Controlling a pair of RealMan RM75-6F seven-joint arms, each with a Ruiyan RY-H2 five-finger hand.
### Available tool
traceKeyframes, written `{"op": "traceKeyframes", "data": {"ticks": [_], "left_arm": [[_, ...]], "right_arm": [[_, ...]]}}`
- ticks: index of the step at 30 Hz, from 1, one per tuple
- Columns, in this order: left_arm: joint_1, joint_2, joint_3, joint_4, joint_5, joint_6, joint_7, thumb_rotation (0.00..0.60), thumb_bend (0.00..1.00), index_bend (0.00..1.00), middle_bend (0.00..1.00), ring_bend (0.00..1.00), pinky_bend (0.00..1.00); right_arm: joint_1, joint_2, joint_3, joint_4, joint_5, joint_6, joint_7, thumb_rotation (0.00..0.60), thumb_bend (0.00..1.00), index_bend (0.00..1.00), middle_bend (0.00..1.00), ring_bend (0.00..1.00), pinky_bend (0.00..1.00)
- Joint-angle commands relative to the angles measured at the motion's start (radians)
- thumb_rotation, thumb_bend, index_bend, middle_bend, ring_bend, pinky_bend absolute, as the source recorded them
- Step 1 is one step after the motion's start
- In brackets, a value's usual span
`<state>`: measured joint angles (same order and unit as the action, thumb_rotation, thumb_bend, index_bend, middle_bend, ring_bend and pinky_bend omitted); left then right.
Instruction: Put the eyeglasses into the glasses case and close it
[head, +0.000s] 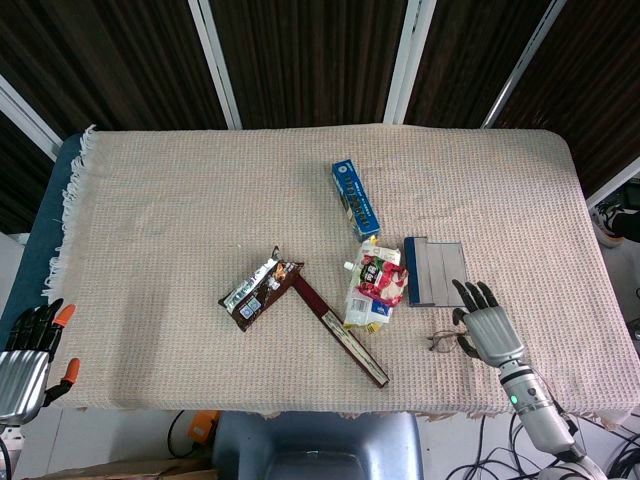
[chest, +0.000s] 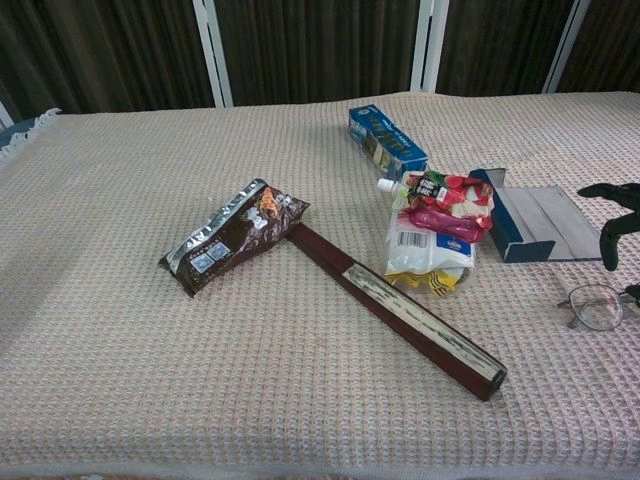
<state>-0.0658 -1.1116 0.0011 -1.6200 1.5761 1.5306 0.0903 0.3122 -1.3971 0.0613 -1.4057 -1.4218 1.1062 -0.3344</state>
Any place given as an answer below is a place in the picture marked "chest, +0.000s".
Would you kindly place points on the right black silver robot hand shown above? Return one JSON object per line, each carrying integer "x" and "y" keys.
{"x": 610, "y": 245}

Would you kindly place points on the wire-rim eyeglasses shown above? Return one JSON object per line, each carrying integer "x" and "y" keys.
{"x": 600, "y": 307}

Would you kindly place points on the blue grey box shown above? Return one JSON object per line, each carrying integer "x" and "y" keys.
{"x": 525, "y": 250}

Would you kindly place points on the red juice pouch white cap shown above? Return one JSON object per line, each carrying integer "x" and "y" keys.
{"x": 450, "y": 220}

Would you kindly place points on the white yellow snack bag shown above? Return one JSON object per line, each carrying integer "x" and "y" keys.
{"x": 425, "y": 255}

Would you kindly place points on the folded dark red fan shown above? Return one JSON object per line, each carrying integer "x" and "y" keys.
{"x": 400, "y": 320}

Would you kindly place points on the blue toothpaste box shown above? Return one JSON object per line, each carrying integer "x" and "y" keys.
{"x": 390, "y": 140}

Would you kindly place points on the dark brown pleated curtain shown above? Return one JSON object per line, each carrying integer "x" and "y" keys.
{"x": 325, "y": 45}

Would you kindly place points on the brown snack bag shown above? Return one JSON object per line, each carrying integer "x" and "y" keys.
{"x": 235, "y": 235}

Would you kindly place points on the beige waffle tablecloth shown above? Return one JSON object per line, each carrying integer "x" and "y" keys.
{"x": 150, "y": 375}

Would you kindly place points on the blue padded table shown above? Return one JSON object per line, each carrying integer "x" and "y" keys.
{"x": 12, "y": 135}

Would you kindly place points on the white screen frame post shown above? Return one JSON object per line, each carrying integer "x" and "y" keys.
{"x": 212, "y": 50}
{"x": 4, "y": 115}
{"x": 565, "y": 45}
{"x": 430, "y": 45}

